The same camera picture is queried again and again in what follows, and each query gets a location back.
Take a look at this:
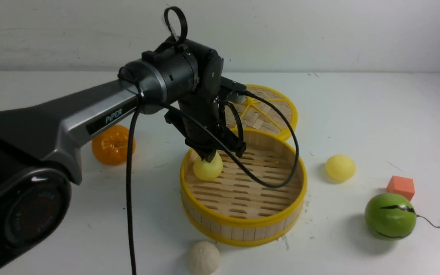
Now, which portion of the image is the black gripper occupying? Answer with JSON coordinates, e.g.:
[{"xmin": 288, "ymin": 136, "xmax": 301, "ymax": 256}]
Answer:
[{"xmin": 165, "ymin": 91, "xmax": 247, "ymax": 162}]

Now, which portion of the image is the yellow bun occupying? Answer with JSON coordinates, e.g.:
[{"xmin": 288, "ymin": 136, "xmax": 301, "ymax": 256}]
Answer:
[
  {"xmin": 325, "ymin": 154, "xmax": 356, "ymax": 183},
  {"xmin": 193, "ymin": 152, "xmax": 223, "ymax": 181}
]

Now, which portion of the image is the white bun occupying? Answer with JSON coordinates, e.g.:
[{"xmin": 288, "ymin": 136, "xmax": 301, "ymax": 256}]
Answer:
[{"xmin": 188, "ymin": 241, "xmax": 221, "ymax": 275}]

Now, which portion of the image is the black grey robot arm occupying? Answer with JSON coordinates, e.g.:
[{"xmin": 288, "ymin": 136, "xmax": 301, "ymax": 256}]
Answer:
[{"xmin": 0, "ymin": 38, "xmax": 246, "ymax": 268}]

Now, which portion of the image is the woven bamboo steamer lid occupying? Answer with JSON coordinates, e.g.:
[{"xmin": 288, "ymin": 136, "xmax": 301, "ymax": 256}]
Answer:
[{"xmin": 233, "ymin": 85, "xmax": 298, "ymax": 141}]

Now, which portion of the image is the bamboo steamer tray yellow rim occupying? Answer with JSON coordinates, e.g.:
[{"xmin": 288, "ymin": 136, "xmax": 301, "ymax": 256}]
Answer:
[{"xmin": 180, "ymin": 129, "xmax": 308, "ymax": 247}]

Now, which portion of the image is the orange toy tangerine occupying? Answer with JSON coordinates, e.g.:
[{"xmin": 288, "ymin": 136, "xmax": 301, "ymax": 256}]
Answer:
[{"xmin": 91, "ymin": 124, "xmax": 129, "ymax": 166}]

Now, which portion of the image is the green toy watermelon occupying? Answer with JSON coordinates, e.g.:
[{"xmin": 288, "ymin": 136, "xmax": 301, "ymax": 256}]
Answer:
[{"xmin": 364, "ymin": 193, "xmax": 440, "ymax": 241}]

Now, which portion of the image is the orange foam cube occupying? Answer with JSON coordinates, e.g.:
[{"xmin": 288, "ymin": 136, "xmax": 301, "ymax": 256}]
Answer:
[{"xmin": 386, "ymin": 175, "xmax": 415, "ymax": 201}]

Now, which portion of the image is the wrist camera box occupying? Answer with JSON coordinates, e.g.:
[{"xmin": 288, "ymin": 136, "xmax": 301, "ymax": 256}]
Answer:
[{"xmin": 218, "ymin": 76, "xmax": 247, "ymax": 104}]

